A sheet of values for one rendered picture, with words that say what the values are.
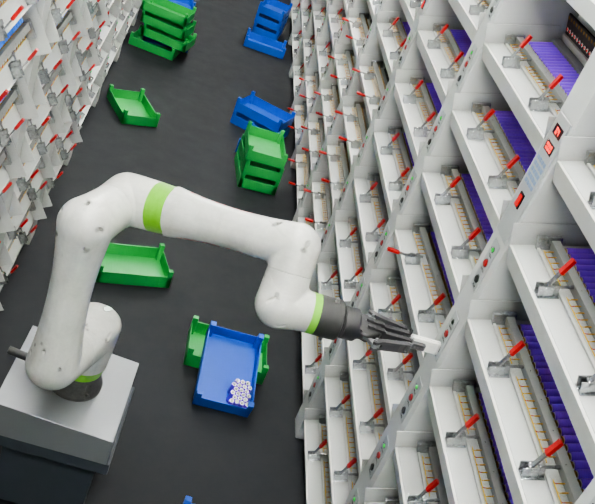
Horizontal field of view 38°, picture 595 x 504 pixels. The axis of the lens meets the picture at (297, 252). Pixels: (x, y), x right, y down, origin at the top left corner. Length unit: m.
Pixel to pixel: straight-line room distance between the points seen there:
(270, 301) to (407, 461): 0.53
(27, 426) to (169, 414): 0.74
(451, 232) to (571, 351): 0.74
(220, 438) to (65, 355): 0.98
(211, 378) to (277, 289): 1.28
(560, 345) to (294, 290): 0.59
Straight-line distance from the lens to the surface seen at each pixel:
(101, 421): 2.33
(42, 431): 2.32
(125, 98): 4.92
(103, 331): 2.20
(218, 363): 3.11
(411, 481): 2.04
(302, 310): 1.84
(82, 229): 1.86
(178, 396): 3.02
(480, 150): 2.19
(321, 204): 3.84
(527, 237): 1.80
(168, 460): 2.81
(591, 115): 1.71
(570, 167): 1.71
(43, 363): 2.10
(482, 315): 1.89
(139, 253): 3.60
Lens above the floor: 2.00
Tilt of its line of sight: 30 degrees down
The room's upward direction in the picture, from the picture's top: 23 degrees clockwise
